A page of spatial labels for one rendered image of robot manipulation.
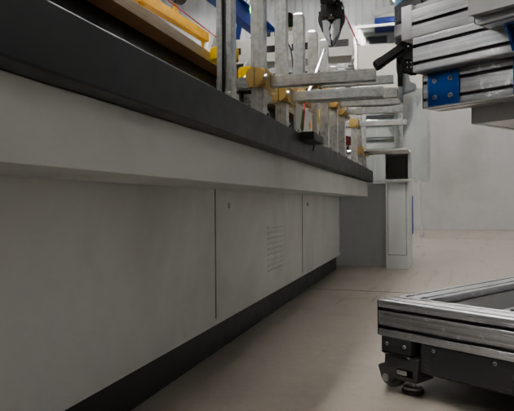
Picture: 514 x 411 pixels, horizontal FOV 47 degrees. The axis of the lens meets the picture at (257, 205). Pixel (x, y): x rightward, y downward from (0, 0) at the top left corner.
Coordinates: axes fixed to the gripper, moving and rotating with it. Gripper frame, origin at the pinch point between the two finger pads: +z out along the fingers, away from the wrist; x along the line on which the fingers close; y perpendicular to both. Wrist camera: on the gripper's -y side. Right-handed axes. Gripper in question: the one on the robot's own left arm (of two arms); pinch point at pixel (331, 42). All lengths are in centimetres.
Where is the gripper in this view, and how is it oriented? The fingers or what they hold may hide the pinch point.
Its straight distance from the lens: 209.0
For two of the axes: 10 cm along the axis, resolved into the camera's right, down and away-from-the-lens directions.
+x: -9.6, 0.1, 2.8
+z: 0.1, 10.0, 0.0
